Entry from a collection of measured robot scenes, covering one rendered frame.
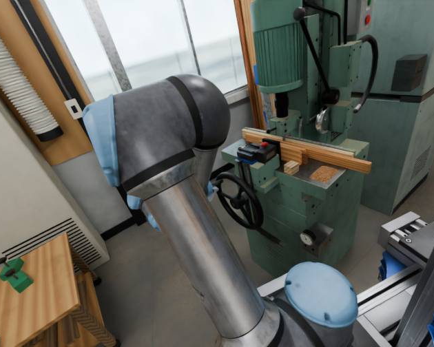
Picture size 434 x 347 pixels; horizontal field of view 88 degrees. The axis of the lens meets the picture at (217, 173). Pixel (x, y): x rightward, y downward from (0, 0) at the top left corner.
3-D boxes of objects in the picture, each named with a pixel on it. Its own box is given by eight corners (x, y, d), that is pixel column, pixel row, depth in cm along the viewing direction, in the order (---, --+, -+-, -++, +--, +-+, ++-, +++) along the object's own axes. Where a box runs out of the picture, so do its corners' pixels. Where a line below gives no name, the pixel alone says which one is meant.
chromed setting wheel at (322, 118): (313, 138, 101) (313, 111, 94) (328, 127, 106) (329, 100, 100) (319, 138, 99) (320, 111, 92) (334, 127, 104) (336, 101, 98)
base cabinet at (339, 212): (251, 260, 165) (234, 183, 128) (297, 215, 191) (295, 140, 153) (306, 304, 132) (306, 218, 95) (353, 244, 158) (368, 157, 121)
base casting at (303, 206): (235, 182, 128) (232, 169, 123) (295, 141, 153) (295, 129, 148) (306, 217, 95) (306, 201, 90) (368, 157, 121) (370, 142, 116)
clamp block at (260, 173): (236, 176, 104) (233, 160, 99) (256, 162, 110) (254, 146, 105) (261, 187, 93) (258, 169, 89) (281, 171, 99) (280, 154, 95)
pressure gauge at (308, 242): (299, 243, 97) (298, 230, 93) (304, 237, 99) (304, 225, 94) (313, 251, 92) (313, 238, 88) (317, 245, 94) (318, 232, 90)
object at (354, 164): (245, 140, 127) (244, 133, 125) (248, 139, 128) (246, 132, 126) (368, 173, 81) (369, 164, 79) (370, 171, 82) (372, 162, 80)
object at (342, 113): (323, 130, 104) (324, 104, 98) (331, 124, 107) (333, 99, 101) (344, 133, 97) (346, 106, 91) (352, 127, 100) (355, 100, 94)
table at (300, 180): (209, 167, 122) (206, 158, 119) (247, 144, 136) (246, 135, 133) (311, 216, 78) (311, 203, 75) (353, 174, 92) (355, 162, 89)
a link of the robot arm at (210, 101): (220, 43, 38) (197, 176, 80) (162, 59, 33) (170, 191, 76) (265, 86, 34) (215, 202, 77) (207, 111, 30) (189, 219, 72)
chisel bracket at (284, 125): (270, 137, 105) (269, 120, 100) (288, 125, 111) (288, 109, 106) (283, 140, 99) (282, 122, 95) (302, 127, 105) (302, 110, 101)
